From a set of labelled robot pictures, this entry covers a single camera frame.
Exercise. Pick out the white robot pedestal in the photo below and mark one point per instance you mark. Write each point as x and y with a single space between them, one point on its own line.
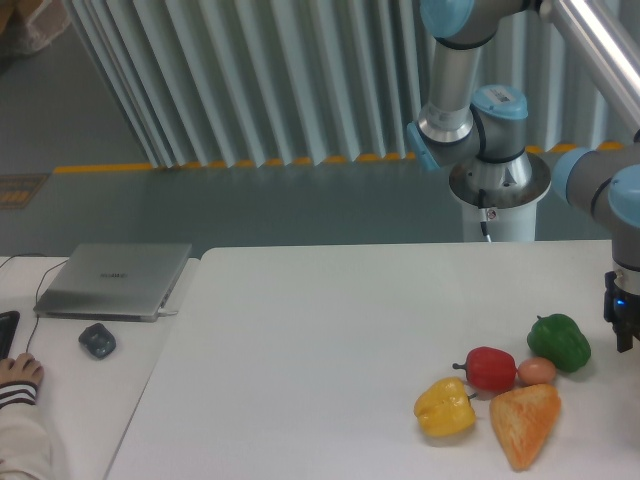
499 201

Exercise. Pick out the cream striped sleeve forearm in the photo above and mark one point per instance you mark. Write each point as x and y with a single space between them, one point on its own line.
26 447

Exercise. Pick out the person's bare hand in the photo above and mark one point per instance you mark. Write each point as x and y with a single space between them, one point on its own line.
25 368

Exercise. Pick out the black keyboard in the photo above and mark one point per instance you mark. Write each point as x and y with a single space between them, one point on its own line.
8 325

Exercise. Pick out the yellow toy bell pepper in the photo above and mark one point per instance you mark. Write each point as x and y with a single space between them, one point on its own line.
444 409

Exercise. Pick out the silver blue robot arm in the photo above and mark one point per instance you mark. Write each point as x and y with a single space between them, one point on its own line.
480 133

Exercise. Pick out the silver closed laptop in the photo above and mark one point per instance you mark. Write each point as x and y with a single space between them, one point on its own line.
115 281

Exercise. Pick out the green toy bell pepper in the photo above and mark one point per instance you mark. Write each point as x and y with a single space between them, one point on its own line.
558 339

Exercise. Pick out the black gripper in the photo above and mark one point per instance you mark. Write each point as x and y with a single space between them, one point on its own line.
621 309

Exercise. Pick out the white folding partition screen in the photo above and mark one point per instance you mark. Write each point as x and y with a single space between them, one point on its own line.
260 82

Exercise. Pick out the red toy bell pepper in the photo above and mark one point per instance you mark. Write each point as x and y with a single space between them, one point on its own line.
489 369

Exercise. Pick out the dark grey small device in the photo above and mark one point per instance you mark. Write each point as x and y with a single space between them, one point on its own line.
97 341

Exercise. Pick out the orange toy bread slice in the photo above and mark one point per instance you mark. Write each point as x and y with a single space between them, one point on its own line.
522 419

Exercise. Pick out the brown toy egg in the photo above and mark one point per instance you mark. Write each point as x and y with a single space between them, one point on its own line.
536 370

